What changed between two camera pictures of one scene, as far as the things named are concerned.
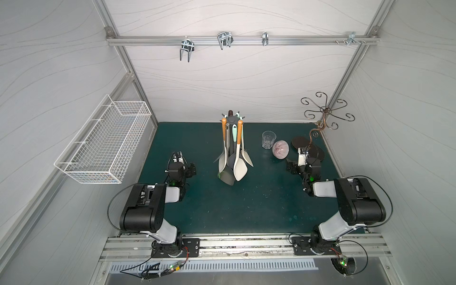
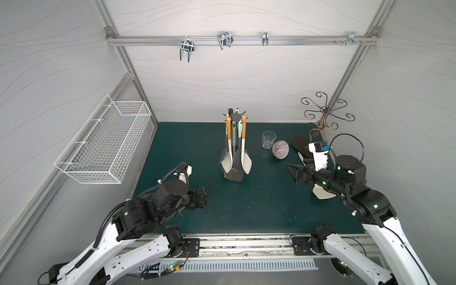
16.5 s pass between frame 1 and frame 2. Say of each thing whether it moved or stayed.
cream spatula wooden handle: moved
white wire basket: stayed
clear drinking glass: stayed
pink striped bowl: stayed
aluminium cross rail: stayed
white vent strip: stayed
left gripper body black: moved
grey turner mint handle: moved
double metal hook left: stayed
